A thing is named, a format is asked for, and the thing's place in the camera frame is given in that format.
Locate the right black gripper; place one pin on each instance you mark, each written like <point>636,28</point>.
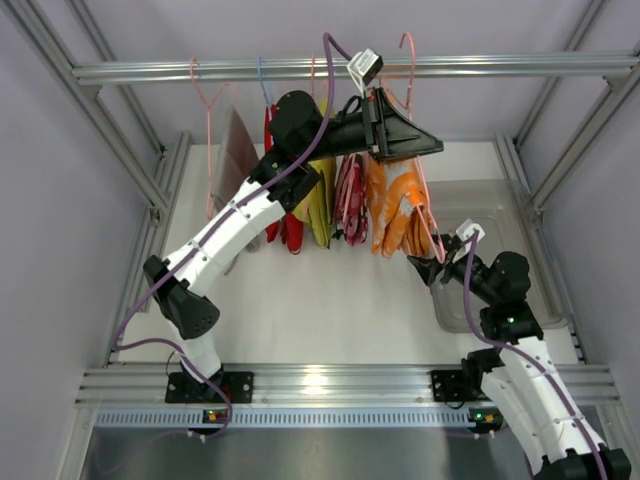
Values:
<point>446,267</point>

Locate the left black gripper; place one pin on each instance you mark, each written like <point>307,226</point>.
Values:
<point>376,125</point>

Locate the orange white trousers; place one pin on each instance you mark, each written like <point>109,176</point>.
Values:
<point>394,193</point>

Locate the pink hanger with orange trousers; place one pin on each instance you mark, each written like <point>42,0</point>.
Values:
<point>428,221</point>

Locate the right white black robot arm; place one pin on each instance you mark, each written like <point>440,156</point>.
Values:
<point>515,370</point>

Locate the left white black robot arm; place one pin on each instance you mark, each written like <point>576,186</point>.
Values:
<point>282,178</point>

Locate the pink patterned trousers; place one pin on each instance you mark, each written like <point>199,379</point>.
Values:
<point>355,200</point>

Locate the yellow green trousers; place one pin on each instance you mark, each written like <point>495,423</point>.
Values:
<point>317,208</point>

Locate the pink hanger with yellow trousers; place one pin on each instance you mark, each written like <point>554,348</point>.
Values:
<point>318,88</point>

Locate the red trousers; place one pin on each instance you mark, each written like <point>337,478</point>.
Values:
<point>289,229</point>

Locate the grey trousers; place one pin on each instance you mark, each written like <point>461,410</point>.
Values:
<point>235,157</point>

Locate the pink hanger far left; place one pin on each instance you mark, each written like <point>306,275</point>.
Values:
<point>229,89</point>

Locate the clear plastic bin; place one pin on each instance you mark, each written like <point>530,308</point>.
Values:
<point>498,207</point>

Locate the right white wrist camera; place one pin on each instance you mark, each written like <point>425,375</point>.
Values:
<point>468,229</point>

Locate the right aluminium frame post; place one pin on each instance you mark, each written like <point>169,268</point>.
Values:
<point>569,114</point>

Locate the aluminium frame post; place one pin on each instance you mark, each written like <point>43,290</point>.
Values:
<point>569,114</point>
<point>160,188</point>

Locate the left aluminium frame post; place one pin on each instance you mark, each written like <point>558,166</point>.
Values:
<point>160,188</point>

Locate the slotted grey cable duct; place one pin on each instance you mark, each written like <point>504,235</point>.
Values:
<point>254,417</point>

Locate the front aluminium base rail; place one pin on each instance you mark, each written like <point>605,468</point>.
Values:
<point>288,385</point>

